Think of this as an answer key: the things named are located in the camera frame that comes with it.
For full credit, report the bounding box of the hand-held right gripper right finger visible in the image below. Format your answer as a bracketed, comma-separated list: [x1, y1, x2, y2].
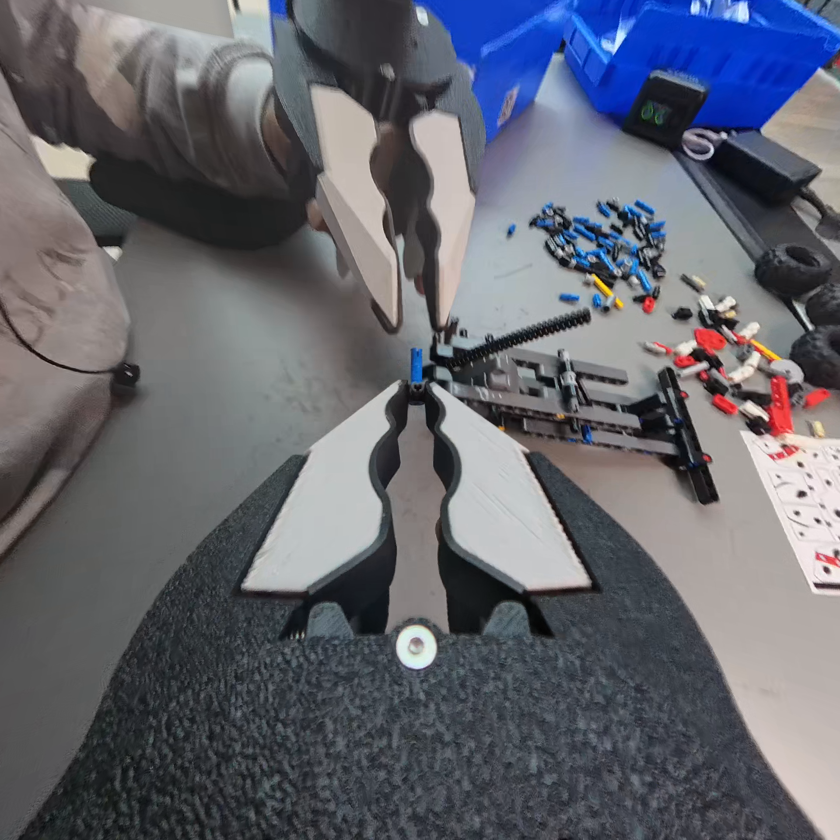
[423, 382, 595, 595]

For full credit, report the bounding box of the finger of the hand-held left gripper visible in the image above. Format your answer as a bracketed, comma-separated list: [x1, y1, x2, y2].
[309, 83, 405, 336]
[407, 109, 479, 329]

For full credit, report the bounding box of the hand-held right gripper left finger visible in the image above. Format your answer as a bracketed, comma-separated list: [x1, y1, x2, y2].
[238, 382, 412, 598]

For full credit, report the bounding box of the grey toy brick chassis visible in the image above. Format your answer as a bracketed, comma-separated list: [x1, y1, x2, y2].
[431, 309, 720, 506]

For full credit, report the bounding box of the pile of blue black pins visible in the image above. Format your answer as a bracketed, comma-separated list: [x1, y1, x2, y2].
[506, 197, 668, 316]

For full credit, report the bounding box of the pile of red white bricks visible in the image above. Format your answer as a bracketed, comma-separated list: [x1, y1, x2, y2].
[644, 269, 840, 441]

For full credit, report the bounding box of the person's left forearm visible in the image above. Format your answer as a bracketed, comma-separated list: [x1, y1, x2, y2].
[0, 0, 283, 198]

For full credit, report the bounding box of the grey desk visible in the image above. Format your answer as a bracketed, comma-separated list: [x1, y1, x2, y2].
[0, 53, 840, 840]

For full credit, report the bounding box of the black desk strip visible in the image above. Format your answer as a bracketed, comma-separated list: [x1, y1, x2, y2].
[676, 145, 840, 283]

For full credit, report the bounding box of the person's left hand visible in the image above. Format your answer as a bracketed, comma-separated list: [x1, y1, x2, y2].
[263, 92, 329, 231]

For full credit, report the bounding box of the blue plastic bin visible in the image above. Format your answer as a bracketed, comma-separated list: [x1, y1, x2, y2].
[565, 0, 840, 130]
[269, 0, 572, 143]

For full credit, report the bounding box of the black power unit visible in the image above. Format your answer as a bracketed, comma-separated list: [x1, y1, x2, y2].
[624, 69, 710, 148]

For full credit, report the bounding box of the white sticker sheet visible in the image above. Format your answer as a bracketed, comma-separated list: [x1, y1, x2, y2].
[739, 427, 840, 592]

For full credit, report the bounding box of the black power adapter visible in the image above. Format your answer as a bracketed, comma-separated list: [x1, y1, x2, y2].
[716, 129, 821, 204]

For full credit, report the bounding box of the black toy tyre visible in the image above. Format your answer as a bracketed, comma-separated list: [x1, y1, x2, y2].
[805, 283, 840, 329]
[755, 243, 834, 296]
[791, 326, 840, 389]

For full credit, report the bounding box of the white cable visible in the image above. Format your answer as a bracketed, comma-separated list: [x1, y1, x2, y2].
[680, 128, 729, 161]

